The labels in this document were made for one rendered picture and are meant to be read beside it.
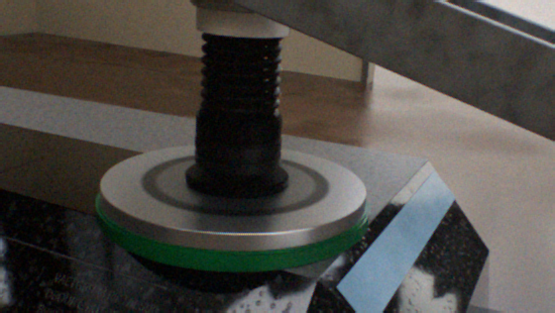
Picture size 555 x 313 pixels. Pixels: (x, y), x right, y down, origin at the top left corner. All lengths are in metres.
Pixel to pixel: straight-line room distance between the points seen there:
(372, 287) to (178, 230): 0.15
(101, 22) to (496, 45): 6.73
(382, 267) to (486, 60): 0.20
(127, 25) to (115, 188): 6.35
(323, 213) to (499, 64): 0.17
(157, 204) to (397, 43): 0.21
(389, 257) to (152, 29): 6.21
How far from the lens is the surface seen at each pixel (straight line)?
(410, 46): 0.41
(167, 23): 6.56
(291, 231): 0.45
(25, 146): 0.73
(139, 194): 0.51
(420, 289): 0.56
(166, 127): 0.80
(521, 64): 0.40
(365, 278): 0.49
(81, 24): 7.23
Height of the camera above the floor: 1.01
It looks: 18 degrees down
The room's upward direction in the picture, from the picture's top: 5 degrees clockwise
